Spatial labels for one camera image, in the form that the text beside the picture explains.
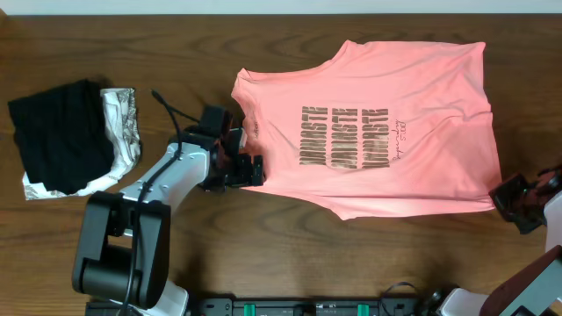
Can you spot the folded black garment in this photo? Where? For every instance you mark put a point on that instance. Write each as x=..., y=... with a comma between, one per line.
x=60, y=134

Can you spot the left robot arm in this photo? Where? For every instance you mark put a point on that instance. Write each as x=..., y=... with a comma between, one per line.
x=124, y=244

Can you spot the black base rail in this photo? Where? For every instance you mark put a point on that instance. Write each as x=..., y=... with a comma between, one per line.
x=389, y=303

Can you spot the white patterned folded garment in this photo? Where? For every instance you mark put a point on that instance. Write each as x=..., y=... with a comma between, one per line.
x=120, y=115

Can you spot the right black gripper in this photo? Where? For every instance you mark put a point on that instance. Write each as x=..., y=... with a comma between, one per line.
x=501, y=194

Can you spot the pink printed t-shirt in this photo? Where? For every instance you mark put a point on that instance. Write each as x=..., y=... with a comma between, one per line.
x=383, y=129

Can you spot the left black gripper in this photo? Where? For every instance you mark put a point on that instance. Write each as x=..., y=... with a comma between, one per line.
x=243, y=178

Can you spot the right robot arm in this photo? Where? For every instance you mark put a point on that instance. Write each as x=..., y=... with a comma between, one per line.
x=532, y=291

